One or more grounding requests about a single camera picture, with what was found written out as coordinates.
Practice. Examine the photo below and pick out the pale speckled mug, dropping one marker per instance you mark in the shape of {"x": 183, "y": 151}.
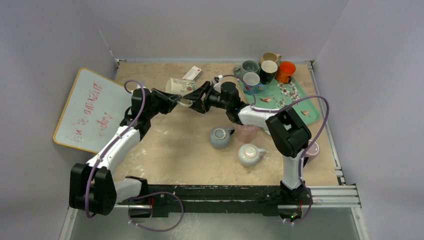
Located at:
{"x": 249, "y": 154}

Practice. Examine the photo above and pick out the whiteboard with red writing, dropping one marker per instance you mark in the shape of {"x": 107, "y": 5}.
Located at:
{"x": 93, "y": 111}

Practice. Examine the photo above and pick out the blue-grey round mug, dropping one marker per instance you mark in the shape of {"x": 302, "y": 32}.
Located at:
{"x": 220, "y": 137}

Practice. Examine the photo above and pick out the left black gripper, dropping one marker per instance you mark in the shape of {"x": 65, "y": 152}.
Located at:
{"x": 168, "y": 100}

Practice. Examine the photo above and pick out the grey mug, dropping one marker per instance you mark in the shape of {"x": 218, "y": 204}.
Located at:
{"x": 248, "y": 66}

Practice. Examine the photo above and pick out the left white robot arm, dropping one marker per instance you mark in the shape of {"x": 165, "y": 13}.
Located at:
{"x": 112, "y": 155}

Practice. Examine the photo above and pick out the green floral tray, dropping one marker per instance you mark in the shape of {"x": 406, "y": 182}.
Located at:
{"x": 277, "y": 95}

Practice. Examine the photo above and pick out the black base frame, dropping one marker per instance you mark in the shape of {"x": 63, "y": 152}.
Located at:
{"x": 268, "y": 200}

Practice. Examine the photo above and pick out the mauve mug with black handle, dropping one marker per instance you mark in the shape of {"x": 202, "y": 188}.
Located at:
{"x": 312, "y": 152}

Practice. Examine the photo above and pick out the white red small box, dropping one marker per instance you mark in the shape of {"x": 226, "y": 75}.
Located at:
{"x": 193, "y": 74}

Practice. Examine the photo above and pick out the tan brown round mug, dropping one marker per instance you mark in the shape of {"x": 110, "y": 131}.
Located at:
{"x": 270, "y": 56}

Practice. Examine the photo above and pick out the pink faceted mug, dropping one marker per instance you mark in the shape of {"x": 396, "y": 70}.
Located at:
{"x": 246, "y": 133}

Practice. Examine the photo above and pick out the cream white mug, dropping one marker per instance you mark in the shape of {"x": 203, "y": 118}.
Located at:
{"x": 181, "y": 87}

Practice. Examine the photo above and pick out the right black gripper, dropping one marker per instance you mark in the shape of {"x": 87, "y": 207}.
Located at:
{"x": 202, "y": 99}

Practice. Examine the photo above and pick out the orange mug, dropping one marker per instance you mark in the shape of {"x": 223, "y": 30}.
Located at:
{"x": 285, "y": 72}

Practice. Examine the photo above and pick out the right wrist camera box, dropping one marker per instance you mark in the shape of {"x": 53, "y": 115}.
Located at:
{"x": 217, "y": 82}

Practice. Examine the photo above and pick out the blue mug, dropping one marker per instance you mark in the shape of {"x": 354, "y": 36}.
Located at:
{"x": 252, "y": 83}

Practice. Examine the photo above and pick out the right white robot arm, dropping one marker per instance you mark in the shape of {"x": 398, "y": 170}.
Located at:
{"x": 289, "y": 133}

